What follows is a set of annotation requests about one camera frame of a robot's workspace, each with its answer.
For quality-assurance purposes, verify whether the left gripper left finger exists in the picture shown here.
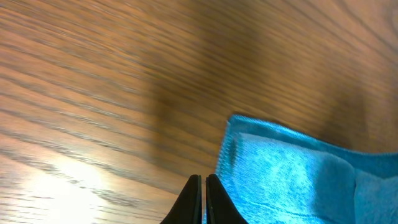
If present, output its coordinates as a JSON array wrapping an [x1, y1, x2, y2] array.
[[160, 175, 202, 224]]

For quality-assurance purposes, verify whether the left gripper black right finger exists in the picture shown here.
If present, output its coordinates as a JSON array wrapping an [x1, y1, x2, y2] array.
[[206, 174, 248, 224]]

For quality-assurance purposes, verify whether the blue microfiber cloth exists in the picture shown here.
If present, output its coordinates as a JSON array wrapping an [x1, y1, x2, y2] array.
[[215, 115, 397, 223]]

